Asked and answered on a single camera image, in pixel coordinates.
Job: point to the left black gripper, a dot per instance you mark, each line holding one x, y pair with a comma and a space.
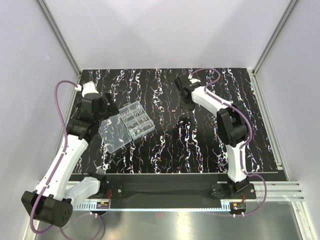
110, 105

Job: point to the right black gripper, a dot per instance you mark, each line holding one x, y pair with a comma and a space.
186, 103

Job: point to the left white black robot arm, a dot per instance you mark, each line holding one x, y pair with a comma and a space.
50, 201

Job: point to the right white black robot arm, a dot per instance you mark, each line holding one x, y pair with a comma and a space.
233, 127

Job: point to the clear plastic compartment box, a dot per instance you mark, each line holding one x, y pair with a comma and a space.
132, 123

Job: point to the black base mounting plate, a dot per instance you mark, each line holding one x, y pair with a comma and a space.
125, 185

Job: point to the right aluminium frame post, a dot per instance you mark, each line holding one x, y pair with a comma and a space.
277, 31

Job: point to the aluminium frame post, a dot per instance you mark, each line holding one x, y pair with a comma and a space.
58, 35
277, 31

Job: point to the left aluminium frame post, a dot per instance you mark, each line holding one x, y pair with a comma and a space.
58, 35

